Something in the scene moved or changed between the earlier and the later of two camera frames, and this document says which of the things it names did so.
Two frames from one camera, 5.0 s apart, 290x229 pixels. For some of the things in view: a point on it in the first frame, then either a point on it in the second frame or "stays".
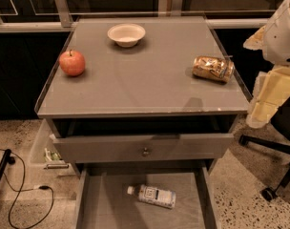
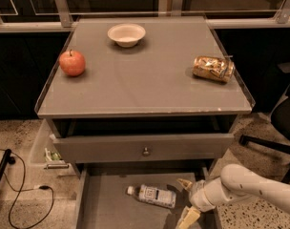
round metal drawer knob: [145, 152] stays
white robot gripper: [280, 40] to [197, 195]
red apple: [72, 62] stays
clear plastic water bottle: [159, 197] stays
